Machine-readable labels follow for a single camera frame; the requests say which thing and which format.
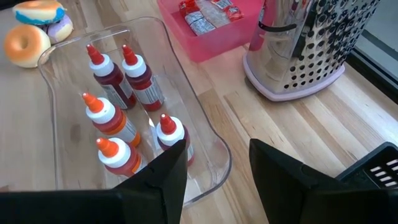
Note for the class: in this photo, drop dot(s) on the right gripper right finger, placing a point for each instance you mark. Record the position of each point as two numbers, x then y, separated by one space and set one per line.
286 193

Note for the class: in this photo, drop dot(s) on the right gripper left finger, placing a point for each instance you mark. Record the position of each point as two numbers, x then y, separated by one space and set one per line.
161 193

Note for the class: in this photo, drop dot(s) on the orange squeeze bottle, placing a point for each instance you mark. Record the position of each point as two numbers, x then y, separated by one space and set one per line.
121 158
112 121

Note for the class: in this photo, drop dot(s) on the dark red squeeze bottle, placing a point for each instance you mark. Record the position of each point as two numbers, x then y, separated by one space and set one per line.
144 84
115 84
169 133

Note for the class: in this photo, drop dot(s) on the red snack packet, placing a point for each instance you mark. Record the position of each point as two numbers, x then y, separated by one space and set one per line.
202 21

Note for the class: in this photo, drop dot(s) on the purple frosted toy donut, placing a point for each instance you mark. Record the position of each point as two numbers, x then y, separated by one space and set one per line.
62 31

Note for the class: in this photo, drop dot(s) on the orange toy donut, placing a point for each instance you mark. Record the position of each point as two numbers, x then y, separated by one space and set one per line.
15 53

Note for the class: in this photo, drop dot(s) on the blue frosted toy donut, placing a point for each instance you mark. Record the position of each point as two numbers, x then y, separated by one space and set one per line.
37 12

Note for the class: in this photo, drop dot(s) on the black mesh basket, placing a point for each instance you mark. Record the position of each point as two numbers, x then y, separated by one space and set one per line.
357 168

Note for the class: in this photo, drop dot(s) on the clear plastic bin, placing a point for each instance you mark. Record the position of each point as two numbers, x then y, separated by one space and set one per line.
71 130

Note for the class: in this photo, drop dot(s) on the pink plastic tray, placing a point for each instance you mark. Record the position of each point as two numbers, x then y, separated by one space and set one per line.
211 46

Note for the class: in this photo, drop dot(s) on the black aluminium table frame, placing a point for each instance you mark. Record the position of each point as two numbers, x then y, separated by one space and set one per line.
379 77

